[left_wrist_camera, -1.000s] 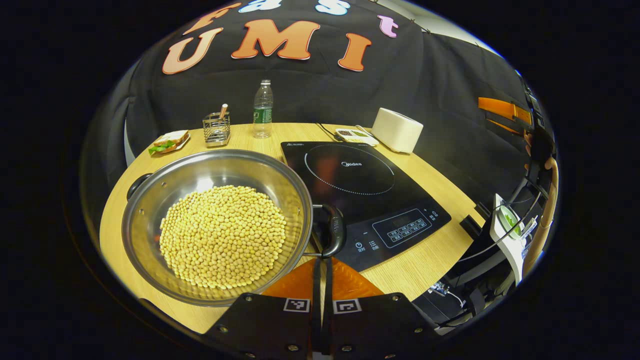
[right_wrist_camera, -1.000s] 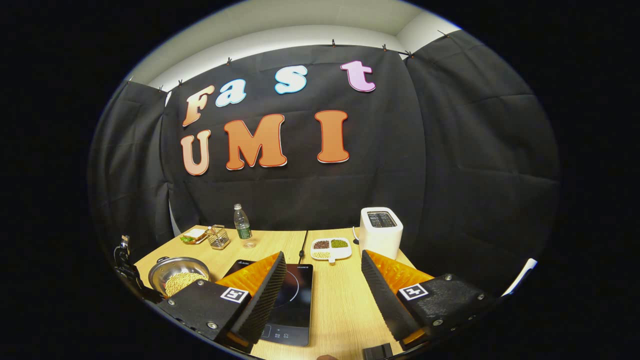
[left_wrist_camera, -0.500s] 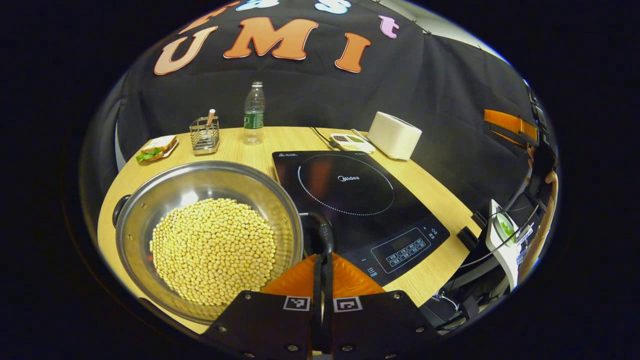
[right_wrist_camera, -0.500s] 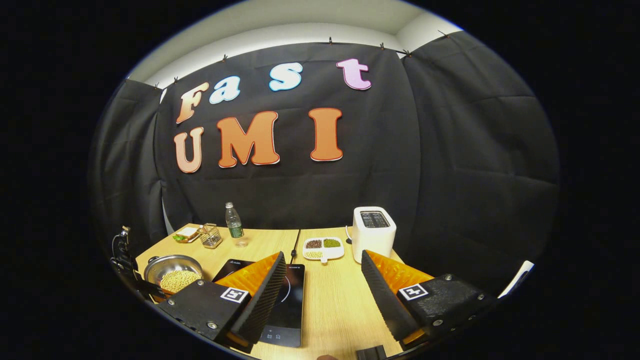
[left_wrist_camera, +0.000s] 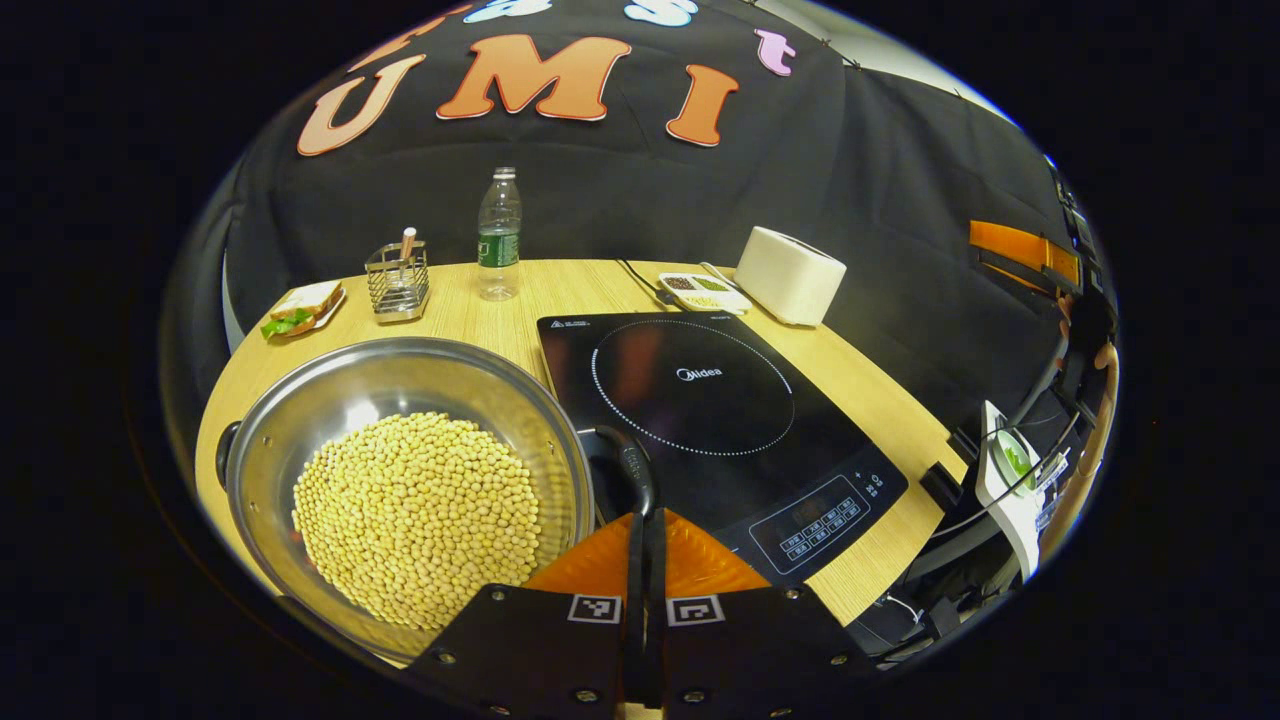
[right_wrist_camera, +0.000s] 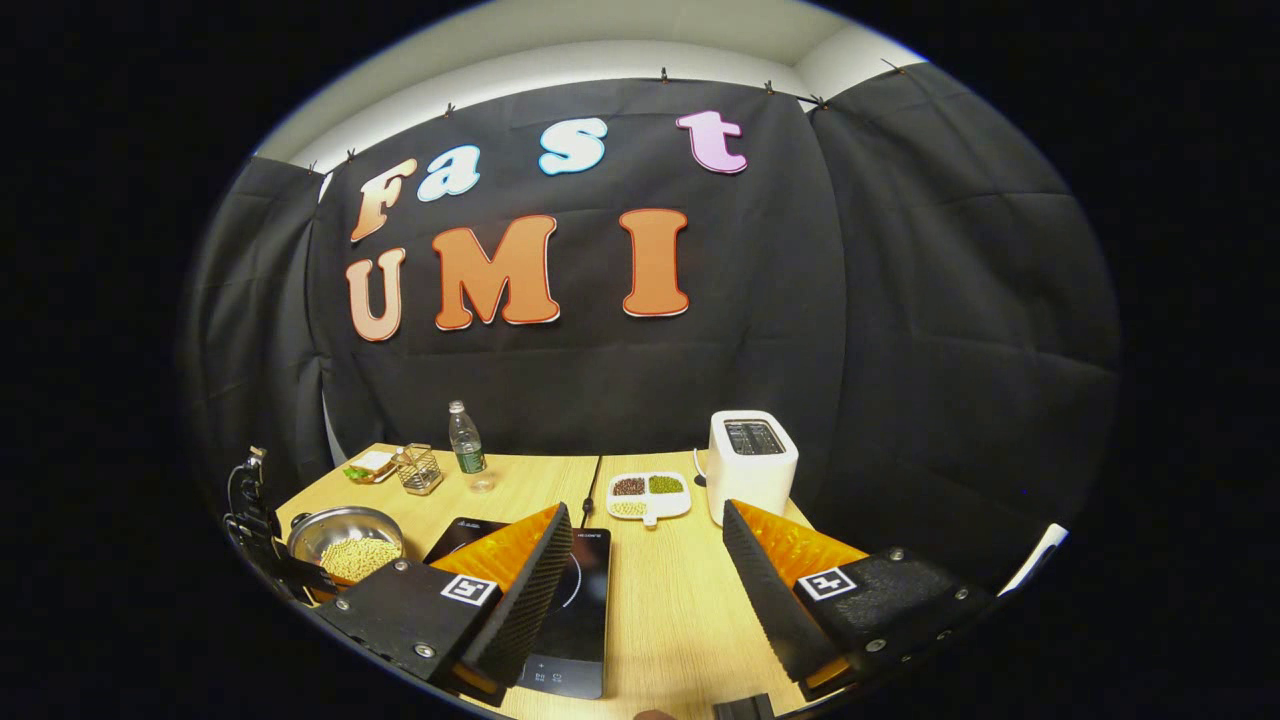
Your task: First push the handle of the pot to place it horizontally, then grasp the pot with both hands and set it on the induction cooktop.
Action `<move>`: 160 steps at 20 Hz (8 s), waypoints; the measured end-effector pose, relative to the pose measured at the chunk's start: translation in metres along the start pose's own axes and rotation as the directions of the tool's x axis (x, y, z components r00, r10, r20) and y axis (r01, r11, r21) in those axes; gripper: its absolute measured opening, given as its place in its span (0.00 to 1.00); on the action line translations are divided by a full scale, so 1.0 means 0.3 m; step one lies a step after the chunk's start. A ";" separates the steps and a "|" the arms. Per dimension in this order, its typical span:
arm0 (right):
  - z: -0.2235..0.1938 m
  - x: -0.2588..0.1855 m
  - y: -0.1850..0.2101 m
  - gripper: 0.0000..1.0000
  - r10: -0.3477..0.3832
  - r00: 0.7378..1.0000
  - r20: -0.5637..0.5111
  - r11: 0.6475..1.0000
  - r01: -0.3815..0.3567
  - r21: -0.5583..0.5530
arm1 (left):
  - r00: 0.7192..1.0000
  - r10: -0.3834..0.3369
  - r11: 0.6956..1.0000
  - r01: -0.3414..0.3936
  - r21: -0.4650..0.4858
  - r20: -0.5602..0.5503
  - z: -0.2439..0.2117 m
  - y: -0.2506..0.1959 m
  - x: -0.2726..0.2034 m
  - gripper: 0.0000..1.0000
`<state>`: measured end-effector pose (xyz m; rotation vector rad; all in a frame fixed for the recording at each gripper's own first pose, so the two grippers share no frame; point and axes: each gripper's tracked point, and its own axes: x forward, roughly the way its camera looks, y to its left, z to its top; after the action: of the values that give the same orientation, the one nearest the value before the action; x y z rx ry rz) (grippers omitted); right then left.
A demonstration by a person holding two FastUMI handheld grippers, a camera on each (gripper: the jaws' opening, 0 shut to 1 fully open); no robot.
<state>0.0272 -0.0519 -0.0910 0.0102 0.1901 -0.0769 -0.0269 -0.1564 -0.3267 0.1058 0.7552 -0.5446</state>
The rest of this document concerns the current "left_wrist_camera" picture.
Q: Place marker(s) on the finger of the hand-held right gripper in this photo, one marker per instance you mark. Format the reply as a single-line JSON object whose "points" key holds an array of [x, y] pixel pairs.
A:
{"points": [[1020, 245]]}

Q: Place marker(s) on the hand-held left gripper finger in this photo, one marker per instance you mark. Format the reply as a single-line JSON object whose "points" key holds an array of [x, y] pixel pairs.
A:
{"points": [[657, 600], [636, 600]]}

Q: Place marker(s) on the black induction cooktop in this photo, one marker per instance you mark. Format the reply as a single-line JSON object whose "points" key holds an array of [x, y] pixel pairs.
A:
{"points": [[720, 440]]}

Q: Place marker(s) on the white device with green button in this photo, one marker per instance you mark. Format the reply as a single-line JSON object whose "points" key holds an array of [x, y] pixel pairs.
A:
{"points": [[1015, 500]]}

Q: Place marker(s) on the pile of yellow soybeans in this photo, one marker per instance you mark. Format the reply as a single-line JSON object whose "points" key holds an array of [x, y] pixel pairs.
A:
{"points": [[420, 520]]}

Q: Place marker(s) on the white toaster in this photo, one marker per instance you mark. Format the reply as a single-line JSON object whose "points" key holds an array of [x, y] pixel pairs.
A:
{"points": [[790, 275]]}

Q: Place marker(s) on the small black box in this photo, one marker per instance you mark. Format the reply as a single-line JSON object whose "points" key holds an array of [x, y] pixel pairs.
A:
{"points": [[942, 485]]}

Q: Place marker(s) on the white divided dish of beans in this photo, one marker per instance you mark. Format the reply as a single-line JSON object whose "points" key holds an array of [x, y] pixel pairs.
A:
{"points": [[705, 292]]}

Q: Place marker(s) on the clear plastic water bottle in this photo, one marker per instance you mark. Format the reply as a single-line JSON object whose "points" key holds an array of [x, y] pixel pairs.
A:
{"points": [[498, 245]]}

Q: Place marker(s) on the black backdrop cloth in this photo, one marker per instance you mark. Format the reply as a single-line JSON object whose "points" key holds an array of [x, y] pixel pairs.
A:
{"points": [[620, 190]]}

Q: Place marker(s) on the pink stick utensil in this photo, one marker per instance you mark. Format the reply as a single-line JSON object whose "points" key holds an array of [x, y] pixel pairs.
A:
{"points": [[408, 242]]}

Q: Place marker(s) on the sandwich with lettuce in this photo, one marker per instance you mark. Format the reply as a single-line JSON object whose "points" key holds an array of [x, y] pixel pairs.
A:
{"points": [[305, 305]]}

